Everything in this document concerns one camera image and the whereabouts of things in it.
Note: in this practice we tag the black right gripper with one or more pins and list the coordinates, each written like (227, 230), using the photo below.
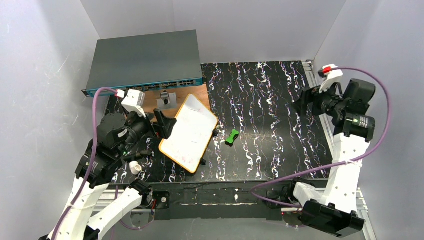
(313, 101)

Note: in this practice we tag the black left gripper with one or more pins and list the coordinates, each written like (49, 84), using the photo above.
(157, 122)

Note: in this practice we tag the yellow-framed whiteboard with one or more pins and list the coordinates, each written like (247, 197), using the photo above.
(191, 134)

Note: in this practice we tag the green bone-shaped eraser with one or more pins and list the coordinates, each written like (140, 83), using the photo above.
(232, 137)

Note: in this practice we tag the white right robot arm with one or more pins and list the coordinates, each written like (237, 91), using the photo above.
(334, 211)

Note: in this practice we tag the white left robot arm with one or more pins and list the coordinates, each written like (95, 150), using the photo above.
(116, 135)

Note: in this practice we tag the grey metal stand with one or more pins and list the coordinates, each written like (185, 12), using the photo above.
(167, 100)

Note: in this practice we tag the wooden board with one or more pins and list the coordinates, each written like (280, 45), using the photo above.
(151, 99)

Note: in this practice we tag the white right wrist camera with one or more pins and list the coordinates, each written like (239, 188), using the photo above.
(330, 75)

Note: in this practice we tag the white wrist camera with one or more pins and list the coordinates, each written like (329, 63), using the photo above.
(132, 101)
(330, 75)

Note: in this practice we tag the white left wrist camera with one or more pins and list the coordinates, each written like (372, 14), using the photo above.
(132, 101)

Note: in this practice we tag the grey network switch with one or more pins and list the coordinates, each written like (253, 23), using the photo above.
(148, 62)

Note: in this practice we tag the aluminium frame rail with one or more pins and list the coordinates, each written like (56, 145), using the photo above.
(268, 140)

